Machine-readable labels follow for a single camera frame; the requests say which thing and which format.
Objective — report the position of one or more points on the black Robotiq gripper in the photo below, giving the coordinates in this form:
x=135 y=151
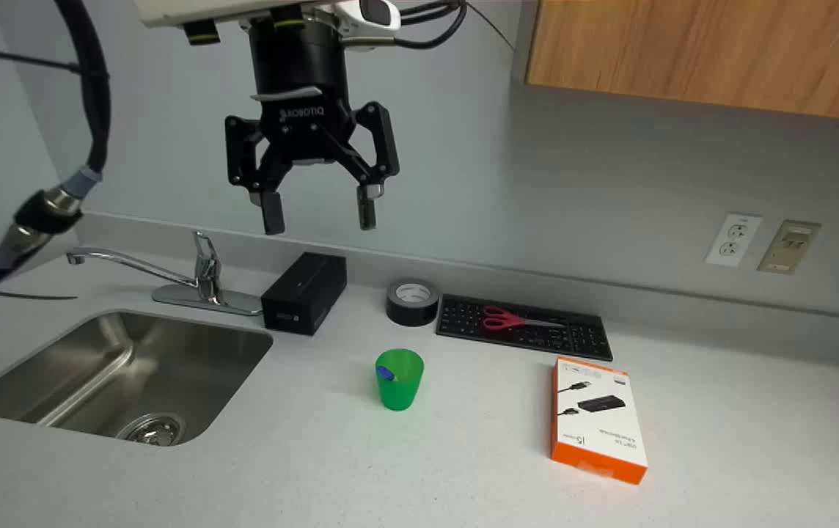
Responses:
x=298 y=73

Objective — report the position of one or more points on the blue grey pen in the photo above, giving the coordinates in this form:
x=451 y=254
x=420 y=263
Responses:
x=385 y=373

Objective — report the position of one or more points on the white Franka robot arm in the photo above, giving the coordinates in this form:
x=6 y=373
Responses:
x=194 y=6

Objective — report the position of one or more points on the green plastic cup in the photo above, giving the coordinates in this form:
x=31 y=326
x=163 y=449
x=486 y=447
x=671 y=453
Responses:
x=399 y=383

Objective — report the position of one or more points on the black rectangular box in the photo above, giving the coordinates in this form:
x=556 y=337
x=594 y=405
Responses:
x=304 y=292

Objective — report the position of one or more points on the chrome sink faucet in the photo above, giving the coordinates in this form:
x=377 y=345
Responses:
x=203 y=273

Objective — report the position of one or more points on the black tape roll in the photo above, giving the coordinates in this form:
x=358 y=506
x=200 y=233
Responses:
x=411 y=302

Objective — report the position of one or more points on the black keyboard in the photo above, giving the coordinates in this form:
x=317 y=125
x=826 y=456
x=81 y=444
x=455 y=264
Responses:
x=537 y=332

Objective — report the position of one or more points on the stainless steel sink basin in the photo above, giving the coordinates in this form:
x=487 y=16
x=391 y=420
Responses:
x=115 y=377

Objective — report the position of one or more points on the orange white product box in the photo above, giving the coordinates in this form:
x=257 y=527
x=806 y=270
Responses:
x=597 y=417

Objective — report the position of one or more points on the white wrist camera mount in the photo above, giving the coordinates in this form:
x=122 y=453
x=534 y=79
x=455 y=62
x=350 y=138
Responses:
x=374 y=13

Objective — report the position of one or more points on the wooden wall cabinet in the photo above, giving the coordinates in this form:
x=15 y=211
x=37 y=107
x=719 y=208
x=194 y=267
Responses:
x=715 y=48

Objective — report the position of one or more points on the white wall power outlet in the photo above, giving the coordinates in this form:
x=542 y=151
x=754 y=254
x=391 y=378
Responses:
x=734 y=238

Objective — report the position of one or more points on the beige wall socket plate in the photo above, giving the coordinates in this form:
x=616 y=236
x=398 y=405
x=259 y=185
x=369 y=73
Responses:
x=791 y=246

